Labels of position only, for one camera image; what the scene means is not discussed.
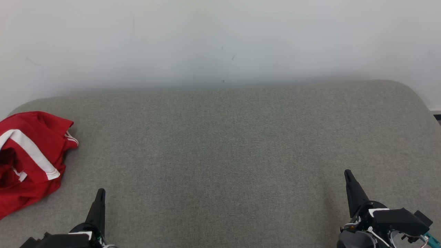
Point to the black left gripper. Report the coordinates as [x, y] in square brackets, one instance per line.
[96, 239]

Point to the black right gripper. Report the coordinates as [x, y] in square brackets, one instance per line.
[366, 220]

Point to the red shorts with white band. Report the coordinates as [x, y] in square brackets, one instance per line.
[31, 151]

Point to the white baseboard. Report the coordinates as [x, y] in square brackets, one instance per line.
[436, 109]

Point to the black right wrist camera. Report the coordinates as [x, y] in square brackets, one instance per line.
[399, 220]

